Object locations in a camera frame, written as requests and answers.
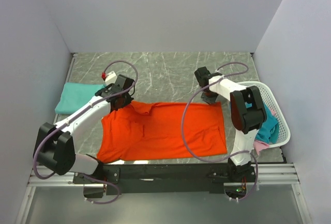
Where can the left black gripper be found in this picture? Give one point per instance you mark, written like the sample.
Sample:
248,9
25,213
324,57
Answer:
129,99

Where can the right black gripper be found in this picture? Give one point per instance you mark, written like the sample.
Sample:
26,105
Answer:
209,100

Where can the orange t-shirt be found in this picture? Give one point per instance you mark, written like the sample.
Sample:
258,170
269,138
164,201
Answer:
153,131

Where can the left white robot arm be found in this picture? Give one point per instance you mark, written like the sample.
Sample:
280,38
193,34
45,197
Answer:
55,148

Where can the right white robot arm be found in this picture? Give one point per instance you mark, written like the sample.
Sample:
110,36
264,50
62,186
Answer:
247,116

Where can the folded mint green t-shirt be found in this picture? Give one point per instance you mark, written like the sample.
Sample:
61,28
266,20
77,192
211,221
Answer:
74,96

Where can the teal t-shirt in basket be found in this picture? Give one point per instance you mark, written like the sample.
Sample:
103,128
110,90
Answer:
269,131

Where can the pink garment in basket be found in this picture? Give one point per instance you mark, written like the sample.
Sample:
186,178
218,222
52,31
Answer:
259,146

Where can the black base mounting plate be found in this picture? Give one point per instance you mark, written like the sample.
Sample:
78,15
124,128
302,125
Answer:
165,178

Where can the white plastic laundry basket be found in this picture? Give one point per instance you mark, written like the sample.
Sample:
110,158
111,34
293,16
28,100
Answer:
271,102

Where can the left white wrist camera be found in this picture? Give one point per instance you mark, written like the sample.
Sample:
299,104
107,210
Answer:
109,78

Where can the aluminium frame rail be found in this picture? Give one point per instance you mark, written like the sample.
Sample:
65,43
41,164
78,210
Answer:
269,174

